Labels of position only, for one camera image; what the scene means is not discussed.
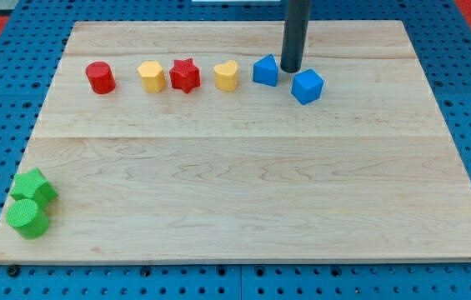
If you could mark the yellow heart block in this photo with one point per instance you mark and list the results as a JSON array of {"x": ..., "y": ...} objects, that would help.
[{"x": 226, "y": 76}]

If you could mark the blue cube block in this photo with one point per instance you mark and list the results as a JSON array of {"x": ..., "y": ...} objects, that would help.
[{"x": 307, "y": 86}]

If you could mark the red star block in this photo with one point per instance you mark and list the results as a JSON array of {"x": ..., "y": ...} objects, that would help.
[{"x": 185, "y": 75}]

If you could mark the green cylinder block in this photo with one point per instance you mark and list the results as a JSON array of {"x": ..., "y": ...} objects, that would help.
[{"x": 27, "y": 219}]

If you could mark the blue triangle block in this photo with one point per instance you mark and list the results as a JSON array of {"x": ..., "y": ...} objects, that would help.
[{"x": 265, "y": 71}]

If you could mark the yellow hexagon block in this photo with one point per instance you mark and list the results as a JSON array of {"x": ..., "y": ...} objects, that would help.
[{"x": 152, "y": 76}]

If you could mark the red cylinder block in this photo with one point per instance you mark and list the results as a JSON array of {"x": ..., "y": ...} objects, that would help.
[{"x": 100, "y": 77}]

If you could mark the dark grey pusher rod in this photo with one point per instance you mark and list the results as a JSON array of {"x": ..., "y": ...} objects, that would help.
[{"x": 294, "y": 34}]

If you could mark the green star block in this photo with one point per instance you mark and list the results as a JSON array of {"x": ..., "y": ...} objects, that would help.
[{"x": 33, "y": 185}]

